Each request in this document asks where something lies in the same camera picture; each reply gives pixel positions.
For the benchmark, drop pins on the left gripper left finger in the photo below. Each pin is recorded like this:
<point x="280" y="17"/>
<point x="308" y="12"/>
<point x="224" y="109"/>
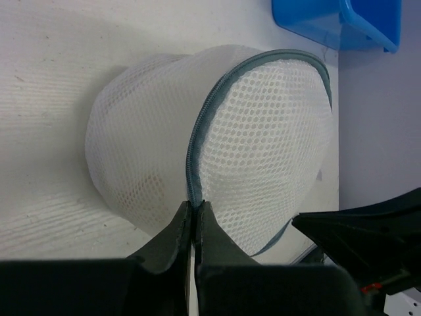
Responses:
<point x="152" y="281"/>

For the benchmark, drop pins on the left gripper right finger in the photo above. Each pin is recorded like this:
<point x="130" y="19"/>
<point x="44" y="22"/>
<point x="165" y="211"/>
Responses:
<point x="229" y="282"/>

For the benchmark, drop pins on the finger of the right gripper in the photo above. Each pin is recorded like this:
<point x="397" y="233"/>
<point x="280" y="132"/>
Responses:
<point x="378" y="245"/>

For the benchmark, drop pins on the white mesh laundry bag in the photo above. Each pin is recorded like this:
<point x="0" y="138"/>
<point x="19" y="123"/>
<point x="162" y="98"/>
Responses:
<point x="243" y="129"/>

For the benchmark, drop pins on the blue plastic bin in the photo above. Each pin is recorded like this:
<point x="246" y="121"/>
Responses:
<point x="343" y="25"/>

